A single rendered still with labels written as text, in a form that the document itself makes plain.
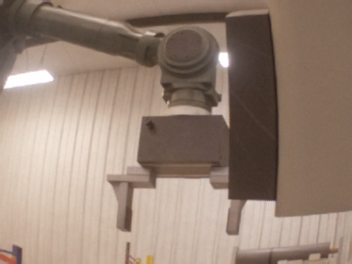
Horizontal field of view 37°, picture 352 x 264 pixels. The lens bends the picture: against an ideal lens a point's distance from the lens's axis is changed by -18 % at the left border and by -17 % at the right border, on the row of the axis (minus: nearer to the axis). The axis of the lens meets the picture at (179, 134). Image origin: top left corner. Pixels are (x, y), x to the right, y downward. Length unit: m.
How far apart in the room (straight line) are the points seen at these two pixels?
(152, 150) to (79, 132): 8.04
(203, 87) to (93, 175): 7.62
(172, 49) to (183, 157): 0.31
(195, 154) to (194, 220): 6.93
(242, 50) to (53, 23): 1.94
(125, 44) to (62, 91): 8.34
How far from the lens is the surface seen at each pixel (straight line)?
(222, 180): 1.63
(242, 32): 0.15
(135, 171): 1.70
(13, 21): 2.23
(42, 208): 9.57
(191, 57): 1.71
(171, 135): 1.67
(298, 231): 8.16
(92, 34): 1.96
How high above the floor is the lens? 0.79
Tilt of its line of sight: 22 degrees up
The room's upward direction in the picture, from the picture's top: 6 degrees clockwise
